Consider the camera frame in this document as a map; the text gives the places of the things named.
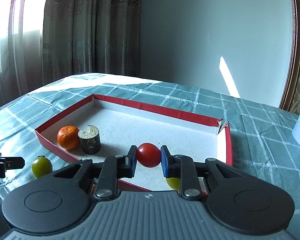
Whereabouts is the dark cut vegetable chunk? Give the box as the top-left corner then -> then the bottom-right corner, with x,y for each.
78,125 -> 101,155

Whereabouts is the green cherry tomato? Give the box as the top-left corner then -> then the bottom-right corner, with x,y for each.
31,155 -> 52,178
166,178 -> 180,191

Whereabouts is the orange mandarin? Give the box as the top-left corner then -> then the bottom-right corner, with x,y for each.
57,126 -> 80,150

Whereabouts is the brown wooden frame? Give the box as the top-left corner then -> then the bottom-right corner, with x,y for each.
279,0 -> 300,114

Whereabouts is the teal checked tablecloth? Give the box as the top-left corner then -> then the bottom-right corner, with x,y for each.
0,73 -> 300,239

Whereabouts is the red cardboard box tray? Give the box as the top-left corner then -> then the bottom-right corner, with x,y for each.
34,93 -> 234,196

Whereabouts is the red cherry tomato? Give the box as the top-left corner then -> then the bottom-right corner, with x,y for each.
136,143 -> 161,168

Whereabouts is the patterned brown curtain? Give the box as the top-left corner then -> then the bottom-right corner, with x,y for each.
0,0 -> 140,107

